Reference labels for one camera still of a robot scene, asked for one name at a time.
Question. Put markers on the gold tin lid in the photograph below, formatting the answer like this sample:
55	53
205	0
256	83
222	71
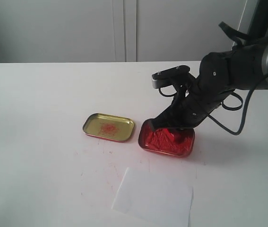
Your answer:
109	127

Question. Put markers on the red rubber stamp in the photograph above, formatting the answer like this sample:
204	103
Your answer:
175	136

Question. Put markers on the dark metal post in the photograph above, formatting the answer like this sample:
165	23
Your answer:
263	16

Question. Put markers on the white cabinet doors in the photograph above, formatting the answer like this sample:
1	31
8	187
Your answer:
117	30

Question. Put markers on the white paper sheet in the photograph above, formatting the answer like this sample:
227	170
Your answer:
159	199

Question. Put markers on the red ink pad tin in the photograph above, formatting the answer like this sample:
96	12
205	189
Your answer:
158	142

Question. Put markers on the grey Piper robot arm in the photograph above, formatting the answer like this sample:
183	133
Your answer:
247	67

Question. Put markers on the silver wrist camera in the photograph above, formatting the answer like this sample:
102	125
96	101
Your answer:
174	76

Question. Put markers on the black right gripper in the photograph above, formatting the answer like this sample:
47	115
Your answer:
195	101

